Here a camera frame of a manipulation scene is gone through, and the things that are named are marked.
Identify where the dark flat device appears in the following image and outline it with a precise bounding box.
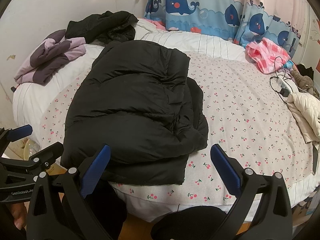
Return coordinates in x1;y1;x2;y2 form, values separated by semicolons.
312;147;320;175

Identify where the person's left hand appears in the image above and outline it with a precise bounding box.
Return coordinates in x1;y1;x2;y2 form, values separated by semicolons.
11;201;28;230

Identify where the purple patterned cloth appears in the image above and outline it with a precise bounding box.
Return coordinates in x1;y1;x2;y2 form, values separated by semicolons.
14;29;87;85

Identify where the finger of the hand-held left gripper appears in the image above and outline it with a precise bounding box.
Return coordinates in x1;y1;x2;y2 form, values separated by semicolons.
25;141;64;179
0;124;33;155

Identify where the pink checkered cloth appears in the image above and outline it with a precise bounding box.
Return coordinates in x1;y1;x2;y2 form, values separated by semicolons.
245;37;292;75

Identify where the small black cloth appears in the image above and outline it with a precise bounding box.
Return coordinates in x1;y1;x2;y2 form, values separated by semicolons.
296;63;314;78

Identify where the pale plastic basin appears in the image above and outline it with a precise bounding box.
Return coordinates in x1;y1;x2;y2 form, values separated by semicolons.
15;140;40;160

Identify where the large black puffer jacket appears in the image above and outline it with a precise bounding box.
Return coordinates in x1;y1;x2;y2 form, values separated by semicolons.
60;40;209;185

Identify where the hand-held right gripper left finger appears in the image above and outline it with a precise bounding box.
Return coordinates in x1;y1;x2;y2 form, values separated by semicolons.
26;144;111;240

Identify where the white power strip with cables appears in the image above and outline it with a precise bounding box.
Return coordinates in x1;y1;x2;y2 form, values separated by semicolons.
269;56;290;98

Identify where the blue whale print curtain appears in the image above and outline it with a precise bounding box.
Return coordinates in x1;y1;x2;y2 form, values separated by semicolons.
144;0;302;53

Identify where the cream puffer jacket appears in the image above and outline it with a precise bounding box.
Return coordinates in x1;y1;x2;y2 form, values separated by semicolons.
286;91;320;143

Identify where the tan plush toy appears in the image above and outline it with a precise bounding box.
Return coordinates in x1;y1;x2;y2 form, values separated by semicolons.
290;69;318;95

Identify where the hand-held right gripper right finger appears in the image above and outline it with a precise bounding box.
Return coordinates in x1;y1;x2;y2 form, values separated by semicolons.
210;144;293;240

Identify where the crumpled black jacket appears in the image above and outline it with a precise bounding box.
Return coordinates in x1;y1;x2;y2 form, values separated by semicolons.
65;10;139;43

